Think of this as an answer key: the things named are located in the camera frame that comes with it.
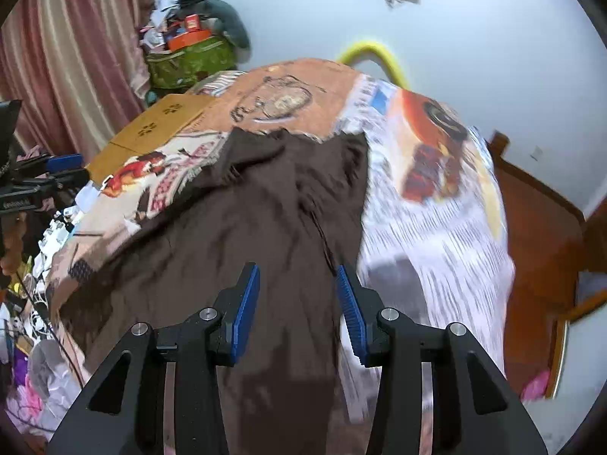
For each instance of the sliding wardrobe door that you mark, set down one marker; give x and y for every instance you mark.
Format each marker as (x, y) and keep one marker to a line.
(569, 331)

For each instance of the pink object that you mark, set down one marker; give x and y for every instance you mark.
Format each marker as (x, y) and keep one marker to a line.
(536, 385)

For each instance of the striped red curtain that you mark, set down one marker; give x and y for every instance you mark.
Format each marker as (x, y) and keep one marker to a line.
(71, 33)

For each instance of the blue-grey cloth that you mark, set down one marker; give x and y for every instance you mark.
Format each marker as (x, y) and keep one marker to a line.
(593, 289)

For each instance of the pile of plastic bags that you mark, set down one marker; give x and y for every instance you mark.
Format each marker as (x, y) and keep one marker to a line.
(52, 384)

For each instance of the orange box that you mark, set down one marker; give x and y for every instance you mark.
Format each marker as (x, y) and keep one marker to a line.
(189, 39)

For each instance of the person's left hand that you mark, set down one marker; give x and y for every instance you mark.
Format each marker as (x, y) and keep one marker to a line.
(13, 241)

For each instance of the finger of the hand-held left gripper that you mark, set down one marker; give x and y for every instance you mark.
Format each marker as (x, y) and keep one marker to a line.
(64, 162)
(69, 180)

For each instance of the pile of clutter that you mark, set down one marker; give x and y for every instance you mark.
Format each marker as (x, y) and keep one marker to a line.
(159, 23)

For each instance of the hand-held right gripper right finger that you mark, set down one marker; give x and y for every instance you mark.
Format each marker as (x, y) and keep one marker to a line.
(351, 317)

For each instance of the bamboo lap desk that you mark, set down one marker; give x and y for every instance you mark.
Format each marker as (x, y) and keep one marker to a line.
(156, 123)

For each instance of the brown T-shirt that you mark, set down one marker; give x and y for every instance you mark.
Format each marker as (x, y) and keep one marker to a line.
(265, 208)

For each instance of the small red box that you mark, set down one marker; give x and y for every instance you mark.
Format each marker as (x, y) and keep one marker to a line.
(191, 22)

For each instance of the yellow foam tube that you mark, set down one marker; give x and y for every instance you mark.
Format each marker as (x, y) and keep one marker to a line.
(365, 48)

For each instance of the white power strip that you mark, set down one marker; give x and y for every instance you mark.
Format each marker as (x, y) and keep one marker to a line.
(61, 227)

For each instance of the wooden bedpost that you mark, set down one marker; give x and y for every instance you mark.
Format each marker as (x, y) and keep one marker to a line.
(499, 142)

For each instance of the white wall outlet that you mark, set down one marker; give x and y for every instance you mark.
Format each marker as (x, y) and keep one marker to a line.
(536, 153)

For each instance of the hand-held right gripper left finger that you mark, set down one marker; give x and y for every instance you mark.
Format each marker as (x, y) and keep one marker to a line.
(244, 313)

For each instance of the printed blanket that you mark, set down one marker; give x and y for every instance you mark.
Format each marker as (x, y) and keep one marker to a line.
(427, 227)

